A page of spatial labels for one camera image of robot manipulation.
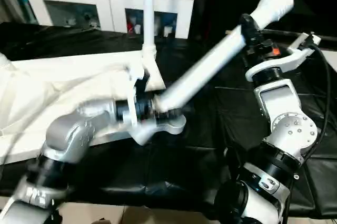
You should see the white plastic table leg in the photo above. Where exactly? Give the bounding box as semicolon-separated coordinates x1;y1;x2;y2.
154;0;294;113
142;0;158;64
0;52;12;69

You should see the white plastic table top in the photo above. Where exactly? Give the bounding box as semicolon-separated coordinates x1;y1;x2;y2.
0;50;186;164

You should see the black work mat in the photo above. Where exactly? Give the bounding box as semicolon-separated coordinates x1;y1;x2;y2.
0;22;337;218

